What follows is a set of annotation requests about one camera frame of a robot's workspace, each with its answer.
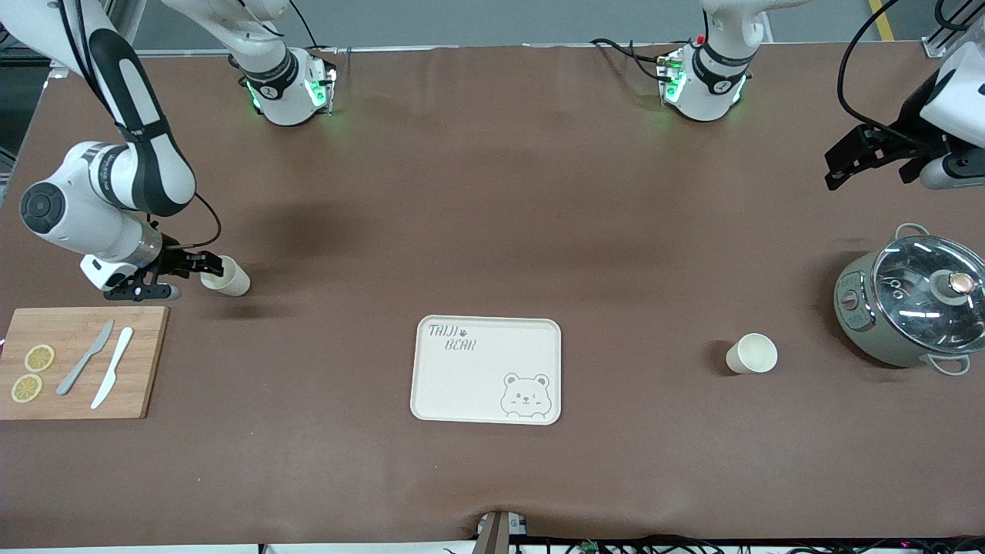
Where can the yellow lemon slice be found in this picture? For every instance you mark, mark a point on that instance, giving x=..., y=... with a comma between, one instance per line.
x=27, y=388
x=39, y=358

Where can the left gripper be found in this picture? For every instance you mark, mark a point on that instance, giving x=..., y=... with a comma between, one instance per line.
x=915, y=121

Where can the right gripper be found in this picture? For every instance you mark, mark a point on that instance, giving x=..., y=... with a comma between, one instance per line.
x=174, y=260

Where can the cream paper cup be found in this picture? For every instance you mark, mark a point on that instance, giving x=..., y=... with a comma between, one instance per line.
x=758, y=354
x=235, y=283

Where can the cream tray with bear print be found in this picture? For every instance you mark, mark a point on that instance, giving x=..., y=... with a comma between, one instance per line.
x=477, y=385

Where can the brown table mat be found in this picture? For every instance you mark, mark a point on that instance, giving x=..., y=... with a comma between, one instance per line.
x=539, y=192

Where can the grey-green electric cooking pot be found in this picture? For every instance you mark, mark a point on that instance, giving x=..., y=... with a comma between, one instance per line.
x=858, y=331

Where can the metal table edge bracket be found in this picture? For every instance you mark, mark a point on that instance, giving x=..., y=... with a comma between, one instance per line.
x=492, y=535

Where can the white plastic knife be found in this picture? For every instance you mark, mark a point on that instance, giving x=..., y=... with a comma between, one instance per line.
x=115, y=362

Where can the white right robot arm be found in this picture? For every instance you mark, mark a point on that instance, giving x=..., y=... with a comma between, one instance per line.
x=100, y=208

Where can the glass pot lid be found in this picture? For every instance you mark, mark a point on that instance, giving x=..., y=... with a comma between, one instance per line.
x=916, y=308

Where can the grey plastic knife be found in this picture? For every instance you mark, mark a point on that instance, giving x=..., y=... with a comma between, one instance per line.
x=85, y=358

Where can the wooden cutting board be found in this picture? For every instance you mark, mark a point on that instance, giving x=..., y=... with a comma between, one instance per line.
x=146, y=369

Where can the aluminium frame post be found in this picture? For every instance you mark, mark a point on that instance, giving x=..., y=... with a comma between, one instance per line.
x=185, y=52
x=935, y=48

